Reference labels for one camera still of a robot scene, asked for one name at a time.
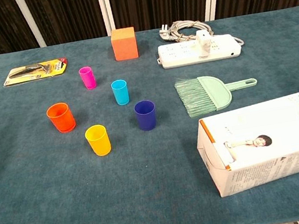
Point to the dark blue plastic cup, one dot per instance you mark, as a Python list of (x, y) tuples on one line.
[(146, 119)]

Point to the light blue plastic cup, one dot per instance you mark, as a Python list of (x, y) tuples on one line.
[(121, 95)]

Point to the yellow plastic cup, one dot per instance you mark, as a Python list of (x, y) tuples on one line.
[(100, 143)]

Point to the magenta plastic cup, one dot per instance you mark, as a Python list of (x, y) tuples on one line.
[(88, 79)]

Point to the mint green hand brush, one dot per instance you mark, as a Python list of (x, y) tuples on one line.
[(217, 92)]

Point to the white power strip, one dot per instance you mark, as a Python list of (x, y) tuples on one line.
[(180, 53)]

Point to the orange foam cube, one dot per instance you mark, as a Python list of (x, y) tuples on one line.
[(125, 46)]

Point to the white plug adapter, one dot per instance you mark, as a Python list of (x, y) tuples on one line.
[(203, 45)]

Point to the orange plastic cup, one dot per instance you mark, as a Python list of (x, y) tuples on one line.
[(62, 121)]

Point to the white cardboard product box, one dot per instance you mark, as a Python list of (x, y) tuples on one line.
[(254, 129)]

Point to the razor in yellow package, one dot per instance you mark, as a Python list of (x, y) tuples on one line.
[(35, 71)]

